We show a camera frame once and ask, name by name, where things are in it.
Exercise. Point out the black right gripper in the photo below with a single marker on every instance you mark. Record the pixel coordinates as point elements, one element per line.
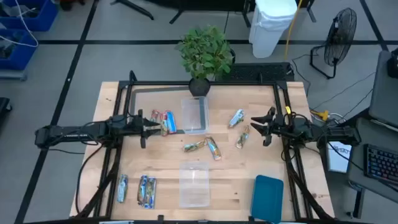
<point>281,126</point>

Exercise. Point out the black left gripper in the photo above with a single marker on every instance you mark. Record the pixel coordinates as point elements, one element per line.
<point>135,126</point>

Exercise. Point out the red and blue granola bar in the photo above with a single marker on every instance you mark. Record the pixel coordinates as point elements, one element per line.
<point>171,122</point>

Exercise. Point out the blue oatmeal raisin granola bar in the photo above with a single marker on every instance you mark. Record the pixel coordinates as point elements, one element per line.
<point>122,188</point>
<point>151,193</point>
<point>142,189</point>

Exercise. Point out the teal plastic bin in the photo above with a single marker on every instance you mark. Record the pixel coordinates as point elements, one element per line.
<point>267,199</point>

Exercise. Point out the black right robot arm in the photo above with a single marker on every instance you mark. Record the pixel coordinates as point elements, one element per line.
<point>326,132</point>

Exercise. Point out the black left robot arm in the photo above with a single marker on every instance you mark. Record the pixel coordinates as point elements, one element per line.
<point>62,132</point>

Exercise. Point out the clear plastic bin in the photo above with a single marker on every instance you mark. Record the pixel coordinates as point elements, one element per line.
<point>194,115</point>
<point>194,185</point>

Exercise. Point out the black perforated floor mat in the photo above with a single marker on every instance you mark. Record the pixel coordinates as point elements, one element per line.
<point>258,72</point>

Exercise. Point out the yellow plug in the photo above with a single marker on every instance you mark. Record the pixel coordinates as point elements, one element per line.
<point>323,115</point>

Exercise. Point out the black plant pot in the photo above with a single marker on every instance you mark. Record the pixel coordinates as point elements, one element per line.
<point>199,87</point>

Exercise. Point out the white paper sign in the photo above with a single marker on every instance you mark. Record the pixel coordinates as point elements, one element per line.
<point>339,157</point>

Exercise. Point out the green leafy plant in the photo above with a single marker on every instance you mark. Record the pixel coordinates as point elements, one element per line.
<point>205,51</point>

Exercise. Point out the white trash bin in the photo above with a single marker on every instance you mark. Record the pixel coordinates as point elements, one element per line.
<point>270,28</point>

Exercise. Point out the dark grey desk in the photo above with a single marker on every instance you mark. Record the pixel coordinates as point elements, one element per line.
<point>360,177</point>

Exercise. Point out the black floor fan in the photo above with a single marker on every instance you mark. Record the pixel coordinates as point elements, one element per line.
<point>340,34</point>

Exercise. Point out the black stand legs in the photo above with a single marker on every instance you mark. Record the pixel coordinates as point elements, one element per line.
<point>136,8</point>

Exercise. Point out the black keyboard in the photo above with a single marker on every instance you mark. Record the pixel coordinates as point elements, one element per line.
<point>381,163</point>

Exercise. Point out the light grey desk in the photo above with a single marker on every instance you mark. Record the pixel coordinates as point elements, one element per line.
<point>384,93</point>

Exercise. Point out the grey cart platform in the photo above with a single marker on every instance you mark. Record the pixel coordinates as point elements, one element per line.
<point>12,75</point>

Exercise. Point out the blue storage bin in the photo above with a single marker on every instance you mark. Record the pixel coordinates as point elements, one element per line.
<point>37,18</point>
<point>21,53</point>

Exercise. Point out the black aluminium frame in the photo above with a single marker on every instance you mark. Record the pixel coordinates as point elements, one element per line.
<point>217,83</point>

